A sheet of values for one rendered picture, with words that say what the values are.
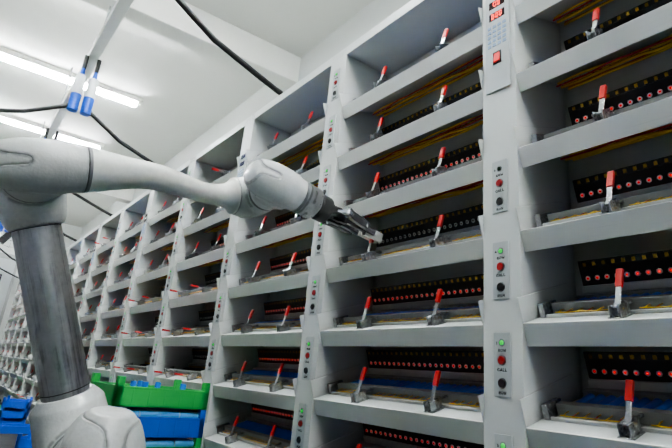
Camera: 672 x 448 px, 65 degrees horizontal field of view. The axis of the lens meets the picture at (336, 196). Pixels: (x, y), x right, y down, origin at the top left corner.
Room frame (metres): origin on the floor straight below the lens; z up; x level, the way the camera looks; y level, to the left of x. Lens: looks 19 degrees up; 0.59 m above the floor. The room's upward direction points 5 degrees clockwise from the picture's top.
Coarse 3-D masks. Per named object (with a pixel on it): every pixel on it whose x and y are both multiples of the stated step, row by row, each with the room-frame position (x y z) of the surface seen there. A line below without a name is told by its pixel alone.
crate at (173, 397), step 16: (96, 384) 1.71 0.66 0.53; (112, 384) 1.63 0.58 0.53; (128, 384) 1.83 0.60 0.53; (176, 384) 1.93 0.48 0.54; (208, 384) 1.80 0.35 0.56; (112, 400) 1.62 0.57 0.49; (128, 400) 1.63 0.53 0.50; (144, 400) 1.67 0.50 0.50; (160, 400) 1.70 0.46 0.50; (176, 400) 1.73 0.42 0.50; (192, 400) 1.77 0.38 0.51
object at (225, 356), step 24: (264, 144) 2.25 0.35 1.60; (264, 216) 2.28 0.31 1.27; (240, 264) 2.23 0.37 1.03; (264, 264) 2.29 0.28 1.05; (216, 312) 2.27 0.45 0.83; (240, 312) 2.25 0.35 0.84; (264, 312) 2.31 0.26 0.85; (216, 336) 2.24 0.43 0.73; (216, 360) 2.21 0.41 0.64; (240, 360) 2.27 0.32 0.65; (216, 408) 2.23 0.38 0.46; (240, 408) 2.28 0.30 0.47
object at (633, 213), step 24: (624, 168) 1.02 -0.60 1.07; (648, 168) 0.99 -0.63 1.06; (576, 192) 1.12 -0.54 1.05; (600, 192) 1.08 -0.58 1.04; (624, 192) 1.04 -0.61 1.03; (648, 192) 1.00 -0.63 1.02; (528, 216) 1.07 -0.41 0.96; (552, 216) 1.06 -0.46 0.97; (576, 216) 1.02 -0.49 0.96; (600, 216) 0.91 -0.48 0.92; (624, 216) 0.88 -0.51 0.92; (648, 216) 0.85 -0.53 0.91; (528, 240) 1.05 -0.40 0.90; (552, 240) 1.01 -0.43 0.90; (576, 240) 0.97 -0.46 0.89
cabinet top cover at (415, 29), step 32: (416, 0) 1.34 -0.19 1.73; (448, 0) 1.30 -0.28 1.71; (480, 0) 1.29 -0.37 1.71; (384, 32) 1.49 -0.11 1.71; (416, 32) 1.47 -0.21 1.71; (448, 32) 1.45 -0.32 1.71; (384, 64) 1.67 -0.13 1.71; (288, 96) 1.97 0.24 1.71; (320, 96) 1.94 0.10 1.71; (288, 128) 2.27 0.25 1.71
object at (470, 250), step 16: (480, 224) 1.13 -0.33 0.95; (416, 240) 1.55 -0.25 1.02; (480, 240) 1.14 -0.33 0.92; (336, 256) 1.65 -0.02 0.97; (400, 256) 1.35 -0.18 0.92; (416, 256) 1.31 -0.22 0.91; (432, 256) 1.27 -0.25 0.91; (448, 256) 1.23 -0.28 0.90; (464, 256) 1.19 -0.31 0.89; (480, 256) 1.15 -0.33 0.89; (336, 272) 1.59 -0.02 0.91; (352, 272) 1.53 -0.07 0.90; (368, 272) 1.47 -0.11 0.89; (384, 272) 1.42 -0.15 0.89
